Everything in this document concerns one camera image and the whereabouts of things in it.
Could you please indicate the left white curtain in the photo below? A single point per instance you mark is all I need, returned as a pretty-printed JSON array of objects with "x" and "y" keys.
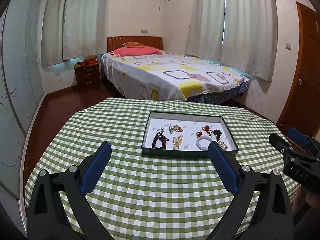
[{"x": 73, "y": 29}]

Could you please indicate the red patterned cushion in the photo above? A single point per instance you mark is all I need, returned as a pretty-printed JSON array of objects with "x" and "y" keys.
[{"x": 131, "y": 44}]

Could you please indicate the dark green jewelry tray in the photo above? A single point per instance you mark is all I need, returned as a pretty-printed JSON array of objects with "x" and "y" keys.
[{"x": 181, "y": 143}]

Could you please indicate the gold rhinestone brooch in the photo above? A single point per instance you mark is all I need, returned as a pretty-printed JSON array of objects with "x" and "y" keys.
[{"x": 222, "y": 145}]

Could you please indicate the red tassel gold charm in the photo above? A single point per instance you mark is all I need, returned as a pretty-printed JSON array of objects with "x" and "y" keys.
[{"x": 207, "y": 130}]

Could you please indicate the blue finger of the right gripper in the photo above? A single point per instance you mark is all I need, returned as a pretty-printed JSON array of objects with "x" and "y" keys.
[
  {"x": 281, "y": 145},
  {"x": 299, "y": 138}
]

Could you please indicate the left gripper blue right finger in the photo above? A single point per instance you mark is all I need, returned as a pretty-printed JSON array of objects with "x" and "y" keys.
[{"x": 226, "y": 167}]

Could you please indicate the pink pillow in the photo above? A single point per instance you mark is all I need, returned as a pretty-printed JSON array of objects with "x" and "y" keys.
[{"x": 126, "y": 51}]

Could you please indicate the small red knot ornament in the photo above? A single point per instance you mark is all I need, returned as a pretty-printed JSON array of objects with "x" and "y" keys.
[{"x": 199, "y": 134}]

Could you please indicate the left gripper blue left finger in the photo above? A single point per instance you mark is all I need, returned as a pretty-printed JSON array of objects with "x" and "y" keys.
[{"x": 92, "y": 168}]

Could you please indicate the dark wooden nightstand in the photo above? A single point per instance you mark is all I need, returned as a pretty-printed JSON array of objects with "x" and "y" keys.
[{"x": 87, "y": 78}]

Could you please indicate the right hand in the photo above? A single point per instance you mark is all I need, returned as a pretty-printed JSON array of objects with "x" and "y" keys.
[{"x": 304, "y": 196}]

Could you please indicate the bed with patterned sheet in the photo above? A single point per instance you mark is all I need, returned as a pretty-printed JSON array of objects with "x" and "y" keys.
[{"x": 167, "y": 76}]

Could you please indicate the green white checkered tablecloth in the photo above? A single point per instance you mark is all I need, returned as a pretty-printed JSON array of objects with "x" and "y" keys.
[{"x": 138, "y": 197}]

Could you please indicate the white curtain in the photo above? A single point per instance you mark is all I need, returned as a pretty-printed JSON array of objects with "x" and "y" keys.
[
  {"x": 73, "y": 29},
  {"x": 242, "y": 34}
]

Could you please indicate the red boxes on nightstand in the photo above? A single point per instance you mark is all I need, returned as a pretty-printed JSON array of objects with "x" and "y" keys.
[{"x": 87, "y": 62}]

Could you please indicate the frosted glass wardrobe door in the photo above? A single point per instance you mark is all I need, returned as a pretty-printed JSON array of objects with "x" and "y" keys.
[{"x": 21, "y": 94}]

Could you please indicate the white jade bangle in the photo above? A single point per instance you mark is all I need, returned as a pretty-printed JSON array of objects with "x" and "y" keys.
[{"x": 203, "y": 142}]

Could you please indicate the wall light switch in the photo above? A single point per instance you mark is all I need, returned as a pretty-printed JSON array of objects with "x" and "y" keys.
[{"x": 288, "y": 46}]

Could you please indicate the brown wooden door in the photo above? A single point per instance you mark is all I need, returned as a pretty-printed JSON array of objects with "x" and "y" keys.
[{"x": 301, "y": 110}]

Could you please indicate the right white curtain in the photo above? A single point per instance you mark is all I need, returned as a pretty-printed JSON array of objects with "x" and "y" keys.
[{"x": 242, "y": 34}]

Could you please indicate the small silver earring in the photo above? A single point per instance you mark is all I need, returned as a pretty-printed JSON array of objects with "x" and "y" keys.
[{"x": 161, "y": 130}]

